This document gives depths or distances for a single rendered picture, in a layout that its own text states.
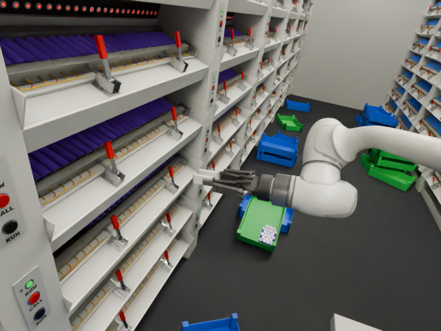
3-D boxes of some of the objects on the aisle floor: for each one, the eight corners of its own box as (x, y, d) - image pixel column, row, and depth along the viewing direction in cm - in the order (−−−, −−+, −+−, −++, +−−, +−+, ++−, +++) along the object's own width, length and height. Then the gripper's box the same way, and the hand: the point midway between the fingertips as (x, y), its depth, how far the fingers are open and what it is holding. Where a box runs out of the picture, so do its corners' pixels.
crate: (273, 252, 138) (275, 246, 132) (235, 238, 143) (236, 232, 136) (287, 205, 156) (289, 197, 149) (252, 194, 160) (254, 186, 154)
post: (237, 178, 193) (309, -177, 108) (233, 184, 186) (308, -193, 100) (212, 170, 198) (261, -177, 113) (207, 176, 190) (255, -192, 105)
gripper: (266, 216, 71) (184, 199, 79) (276, 186, 84) (206, 174, 92) (267, 192, 68) (182, 176, 75) (278, 164, 81) (205, 154, 89)
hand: (205, 177), depth 83 cm, fingers open, 3 cm apart
